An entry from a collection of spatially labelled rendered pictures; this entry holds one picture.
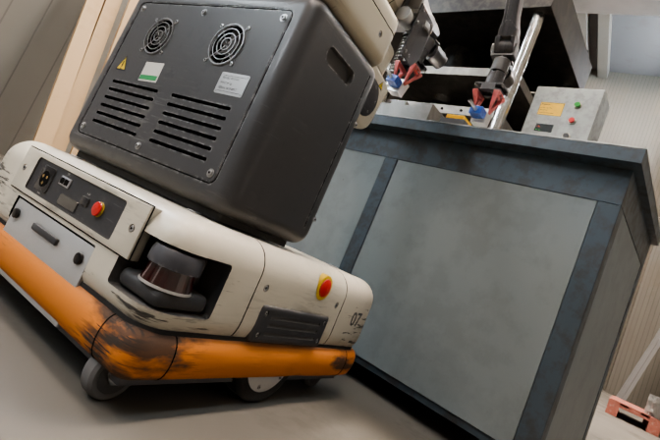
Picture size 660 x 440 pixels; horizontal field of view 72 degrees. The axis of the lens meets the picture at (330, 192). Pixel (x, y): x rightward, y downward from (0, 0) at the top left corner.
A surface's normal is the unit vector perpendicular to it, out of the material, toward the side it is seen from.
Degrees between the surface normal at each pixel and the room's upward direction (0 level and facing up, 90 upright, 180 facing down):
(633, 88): 90
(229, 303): 90
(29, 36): 90
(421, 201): 90
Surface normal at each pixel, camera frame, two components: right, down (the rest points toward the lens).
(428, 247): -0.58, -0.35
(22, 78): 0.79, 0.26
